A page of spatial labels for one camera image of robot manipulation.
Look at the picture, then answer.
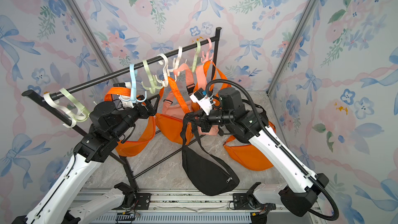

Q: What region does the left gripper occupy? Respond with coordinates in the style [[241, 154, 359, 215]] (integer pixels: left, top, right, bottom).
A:
[[113, 93, 160, 141]]

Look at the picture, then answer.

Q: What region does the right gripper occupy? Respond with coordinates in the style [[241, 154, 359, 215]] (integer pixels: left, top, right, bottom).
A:
[[188, 105, 235, 131]]

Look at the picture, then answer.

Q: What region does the black bag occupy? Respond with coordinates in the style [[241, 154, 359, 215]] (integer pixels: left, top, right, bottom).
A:
[[243, 100, 269, 127], [180, 123, 240, 196]]

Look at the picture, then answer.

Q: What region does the orange bag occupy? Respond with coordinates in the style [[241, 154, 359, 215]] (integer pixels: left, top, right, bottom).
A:
[[223, 136, 274, 171], [191, 61, 227, 111], [104, 77, 200, 158]]

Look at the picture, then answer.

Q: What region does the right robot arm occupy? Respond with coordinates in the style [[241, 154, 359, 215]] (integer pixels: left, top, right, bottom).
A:
[[182, 86, 330, 217]]

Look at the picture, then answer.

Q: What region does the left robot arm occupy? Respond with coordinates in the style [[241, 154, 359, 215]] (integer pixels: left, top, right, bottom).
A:
[[13, 95, 160, 224]]

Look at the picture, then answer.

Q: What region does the light green hook middle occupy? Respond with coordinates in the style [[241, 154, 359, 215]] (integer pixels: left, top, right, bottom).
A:
[[142, 60, 163, 94]]

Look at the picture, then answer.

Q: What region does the light green hook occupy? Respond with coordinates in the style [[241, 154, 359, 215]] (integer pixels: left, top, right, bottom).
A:
[[142, 60, 163, 94], [60, 88, 90, 122], [191, 40, 201, 73]]

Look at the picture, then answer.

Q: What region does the light blue hook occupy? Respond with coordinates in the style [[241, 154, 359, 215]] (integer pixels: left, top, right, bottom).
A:
[[119, 64, 147, 107]]

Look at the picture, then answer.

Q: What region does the white hook middle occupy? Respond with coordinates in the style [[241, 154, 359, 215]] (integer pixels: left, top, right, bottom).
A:
[[155, 54, 170, 88]]

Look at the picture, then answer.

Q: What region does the pink bag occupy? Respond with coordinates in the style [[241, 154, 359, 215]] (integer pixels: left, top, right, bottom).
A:
[[155, 61, 214, 144]]

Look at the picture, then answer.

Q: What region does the white hook with pink bag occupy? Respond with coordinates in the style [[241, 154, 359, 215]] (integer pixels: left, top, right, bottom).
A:
[[168, 46, 183, 73]]

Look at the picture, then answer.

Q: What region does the light green hook right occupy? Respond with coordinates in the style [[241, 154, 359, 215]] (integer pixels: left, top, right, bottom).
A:
[[191, 40, 201, 73]]

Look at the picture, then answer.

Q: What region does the light green hook left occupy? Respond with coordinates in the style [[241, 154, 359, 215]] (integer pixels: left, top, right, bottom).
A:
[[60, 88, 90, 122]]

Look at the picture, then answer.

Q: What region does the white hook far left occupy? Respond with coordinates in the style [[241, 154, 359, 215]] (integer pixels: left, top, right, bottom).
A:
[[43, 93, 77, 129]]

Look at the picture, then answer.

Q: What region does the black clothes rack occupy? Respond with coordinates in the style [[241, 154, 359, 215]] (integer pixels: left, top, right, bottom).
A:
[[21, 27, 222, 191]]

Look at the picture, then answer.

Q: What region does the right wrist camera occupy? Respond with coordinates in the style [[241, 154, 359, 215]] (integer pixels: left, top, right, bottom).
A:
[[190, 88, 217, 117]]

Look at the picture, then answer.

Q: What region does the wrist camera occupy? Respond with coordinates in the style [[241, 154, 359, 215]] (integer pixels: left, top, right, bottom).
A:
[[112, 82, 135, 108], [190, 88, 217, 117]]

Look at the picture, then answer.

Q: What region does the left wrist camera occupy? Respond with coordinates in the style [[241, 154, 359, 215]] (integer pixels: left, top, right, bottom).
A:
[[112, 82, 135, 108]]

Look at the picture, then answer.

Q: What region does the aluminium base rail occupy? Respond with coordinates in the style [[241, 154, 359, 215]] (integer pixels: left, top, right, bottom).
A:
[[70, 189, 325, 224]]

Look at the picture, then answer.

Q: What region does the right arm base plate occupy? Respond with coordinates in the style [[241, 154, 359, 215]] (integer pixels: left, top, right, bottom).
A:
[[231, 193, 276, 211]]

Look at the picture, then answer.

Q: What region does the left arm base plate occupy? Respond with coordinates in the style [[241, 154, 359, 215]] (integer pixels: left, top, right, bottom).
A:
[[114, 193, 152, 211]]

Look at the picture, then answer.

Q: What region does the black corrugated cable conduit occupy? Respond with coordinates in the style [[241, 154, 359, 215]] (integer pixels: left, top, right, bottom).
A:
[[205, 78, 340, 222]]

